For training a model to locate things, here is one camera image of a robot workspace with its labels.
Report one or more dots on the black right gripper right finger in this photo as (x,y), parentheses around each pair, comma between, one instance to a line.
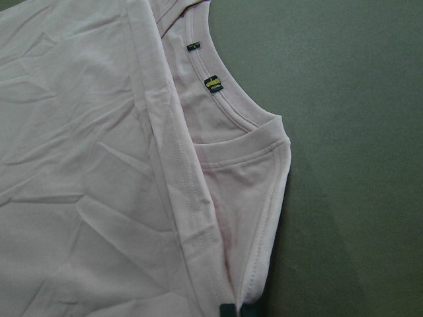
(250,310)

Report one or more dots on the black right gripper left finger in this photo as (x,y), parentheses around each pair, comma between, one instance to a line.
(228,310)

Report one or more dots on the pink Snoopy t-shirt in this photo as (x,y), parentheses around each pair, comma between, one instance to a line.
(137,177)

